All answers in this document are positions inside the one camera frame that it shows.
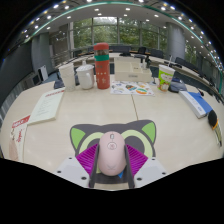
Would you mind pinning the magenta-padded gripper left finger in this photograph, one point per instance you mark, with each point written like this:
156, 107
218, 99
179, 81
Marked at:
71, 168

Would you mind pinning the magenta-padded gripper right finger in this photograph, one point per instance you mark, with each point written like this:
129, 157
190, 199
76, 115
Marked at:
150, 168

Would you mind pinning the pink computer mouse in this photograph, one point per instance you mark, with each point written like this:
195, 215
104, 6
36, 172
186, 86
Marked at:
112, 155

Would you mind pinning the grey green cat-face mouse pad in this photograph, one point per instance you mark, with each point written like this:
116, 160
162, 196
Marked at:
83, 131

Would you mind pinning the red and white leaflet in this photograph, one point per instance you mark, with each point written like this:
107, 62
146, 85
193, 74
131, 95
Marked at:
18, 136

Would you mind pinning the white paper booklet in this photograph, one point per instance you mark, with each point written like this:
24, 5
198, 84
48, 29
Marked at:
46, 106

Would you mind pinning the blue and white book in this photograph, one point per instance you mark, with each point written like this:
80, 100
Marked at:
198, 103

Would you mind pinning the colourful sticker sheet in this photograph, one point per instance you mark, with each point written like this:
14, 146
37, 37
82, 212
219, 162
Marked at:
131, 88

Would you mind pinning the printed paper cup with straw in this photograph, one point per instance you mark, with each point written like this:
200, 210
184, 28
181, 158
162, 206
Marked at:
165, 78

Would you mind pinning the white lidded mug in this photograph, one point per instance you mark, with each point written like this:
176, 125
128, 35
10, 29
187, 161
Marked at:
86, 77

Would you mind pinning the white cardboard box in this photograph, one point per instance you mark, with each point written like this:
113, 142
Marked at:
131, 71

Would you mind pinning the red thermos bottle, green band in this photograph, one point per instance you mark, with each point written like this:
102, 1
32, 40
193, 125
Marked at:
102, 71

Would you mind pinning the curved conference desk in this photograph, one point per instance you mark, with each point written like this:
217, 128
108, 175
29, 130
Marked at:
160, 63

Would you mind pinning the black office chairs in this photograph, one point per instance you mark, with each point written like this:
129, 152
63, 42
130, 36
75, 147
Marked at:
156, 53

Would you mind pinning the ceiling lights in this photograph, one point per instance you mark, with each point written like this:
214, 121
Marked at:
128, 9

